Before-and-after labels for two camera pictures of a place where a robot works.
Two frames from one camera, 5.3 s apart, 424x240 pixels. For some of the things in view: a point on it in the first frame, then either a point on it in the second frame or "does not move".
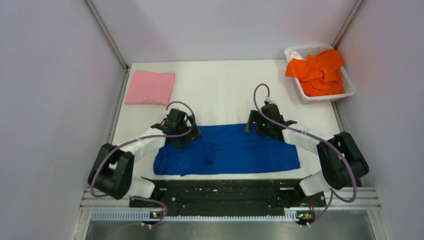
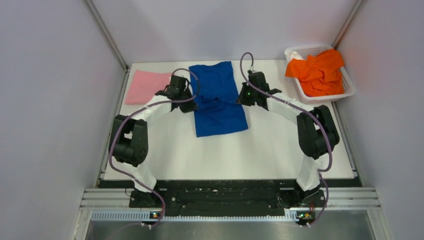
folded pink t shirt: x=151 y=88 does not move
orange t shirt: x=319 y=74 does not move
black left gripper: x=181 y=143 → x=191 y=106
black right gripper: x=255 y=116 → x=242 y=99
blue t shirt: x=226 y=149 → x=219 y=111
